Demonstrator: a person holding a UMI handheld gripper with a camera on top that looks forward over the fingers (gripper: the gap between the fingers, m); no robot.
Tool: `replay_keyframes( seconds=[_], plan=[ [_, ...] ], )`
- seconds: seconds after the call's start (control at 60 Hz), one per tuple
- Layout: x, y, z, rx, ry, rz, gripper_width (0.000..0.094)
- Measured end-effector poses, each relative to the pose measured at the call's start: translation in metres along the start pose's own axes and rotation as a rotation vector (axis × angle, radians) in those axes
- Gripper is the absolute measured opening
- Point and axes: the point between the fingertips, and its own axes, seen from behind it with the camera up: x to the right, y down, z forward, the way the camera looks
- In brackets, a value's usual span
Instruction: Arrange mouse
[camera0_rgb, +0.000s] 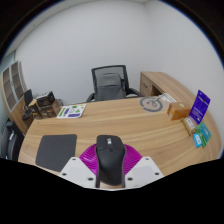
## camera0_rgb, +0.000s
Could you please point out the blue packet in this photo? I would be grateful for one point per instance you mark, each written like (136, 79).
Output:
(197, 140)

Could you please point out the round grey disc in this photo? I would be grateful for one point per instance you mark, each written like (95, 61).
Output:
(150, 104)

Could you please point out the small tan box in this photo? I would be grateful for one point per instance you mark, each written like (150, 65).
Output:
(189, 125)

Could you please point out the small brown cardboard box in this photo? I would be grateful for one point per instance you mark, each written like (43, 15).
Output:
(34, 108)

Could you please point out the grey backpack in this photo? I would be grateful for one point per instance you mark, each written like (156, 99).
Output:
(110, 86)

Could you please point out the green packet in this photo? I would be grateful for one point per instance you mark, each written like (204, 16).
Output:
(205, 133)

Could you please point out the white green purple printed sheet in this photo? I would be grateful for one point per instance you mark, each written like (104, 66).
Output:
(71, 111)

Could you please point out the wooden side cabinet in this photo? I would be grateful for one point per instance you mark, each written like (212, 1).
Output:
(160, 81)

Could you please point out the white paper sheet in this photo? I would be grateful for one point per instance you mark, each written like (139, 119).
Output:
(168, 98)

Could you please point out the black box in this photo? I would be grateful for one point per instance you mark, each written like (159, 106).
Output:
(45, 99)

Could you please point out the black mesh office chair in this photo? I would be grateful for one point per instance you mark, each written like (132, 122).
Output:
(95, 71)

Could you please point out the wooden shelf unit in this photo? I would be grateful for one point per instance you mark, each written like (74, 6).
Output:
(11, 86)

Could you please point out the purple standing card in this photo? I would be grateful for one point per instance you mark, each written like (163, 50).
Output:
(199, 106)

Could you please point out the large brown cardboard box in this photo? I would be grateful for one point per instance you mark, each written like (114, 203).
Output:
(50, 110)

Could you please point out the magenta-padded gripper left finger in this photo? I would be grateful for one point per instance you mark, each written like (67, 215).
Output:
(76, 170)

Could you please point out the orange brown box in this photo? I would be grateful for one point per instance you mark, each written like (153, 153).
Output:
(179, 111)

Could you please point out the black leather office chair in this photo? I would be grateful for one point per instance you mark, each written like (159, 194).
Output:
(10, 140)

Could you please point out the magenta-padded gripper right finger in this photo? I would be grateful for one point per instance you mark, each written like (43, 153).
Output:
(145, 170)

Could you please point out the black computer mouse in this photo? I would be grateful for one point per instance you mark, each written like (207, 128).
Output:
(110, 160)

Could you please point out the small black visitor chair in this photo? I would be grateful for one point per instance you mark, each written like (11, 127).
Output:
(27, 98)

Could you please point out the dark grey mouse pad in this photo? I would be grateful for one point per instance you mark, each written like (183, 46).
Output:
(56, 151)

